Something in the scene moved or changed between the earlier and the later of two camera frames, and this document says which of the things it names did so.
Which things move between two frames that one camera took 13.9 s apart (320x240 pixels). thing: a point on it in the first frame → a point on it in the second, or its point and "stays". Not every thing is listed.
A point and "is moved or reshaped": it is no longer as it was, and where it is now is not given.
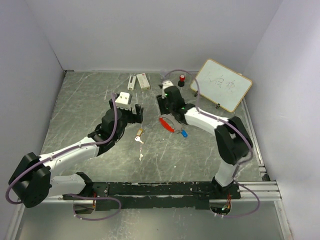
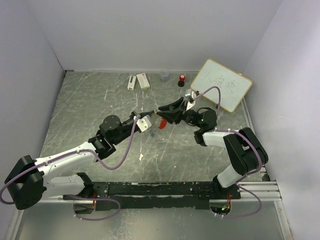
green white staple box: x=143 y=81 stays
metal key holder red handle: x=167 y=123 is moved or reshaped
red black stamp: x=181 y=83 stays
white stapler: x=131 y=82 stays
